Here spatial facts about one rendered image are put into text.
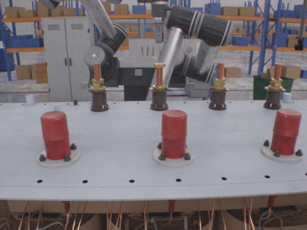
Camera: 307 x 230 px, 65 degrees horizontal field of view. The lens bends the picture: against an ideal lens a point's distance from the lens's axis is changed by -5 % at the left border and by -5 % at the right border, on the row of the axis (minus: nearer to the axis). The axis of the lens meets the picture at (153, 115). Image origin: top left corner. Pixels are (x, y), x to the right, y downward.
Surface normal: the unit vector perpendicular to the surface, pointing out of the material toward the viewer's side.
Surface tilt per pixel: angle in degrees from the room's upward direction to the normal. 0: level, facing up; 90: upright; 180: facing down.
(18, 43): 90
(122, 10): 90
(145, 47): 90
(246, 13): 90
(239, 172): 0
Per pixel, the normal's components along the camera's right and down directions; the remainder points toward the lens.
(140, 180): 0.00, -0.94
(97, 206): 0.04, 0.33
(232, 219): -0.84, 0.18
